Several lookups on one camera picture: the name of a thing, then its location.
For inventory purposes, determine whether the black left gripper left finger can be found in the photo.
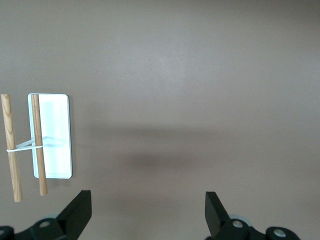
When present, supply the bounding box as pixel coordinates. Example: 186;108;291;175
0;189;92;240

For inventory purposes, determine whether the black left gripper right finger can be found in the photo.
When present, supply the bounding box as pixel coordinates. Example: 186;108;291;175
204;191;300;240

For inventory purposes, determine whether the white rack with wooden bars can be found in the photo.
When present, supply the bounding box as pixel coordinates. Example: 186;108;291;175
0;92;74;203

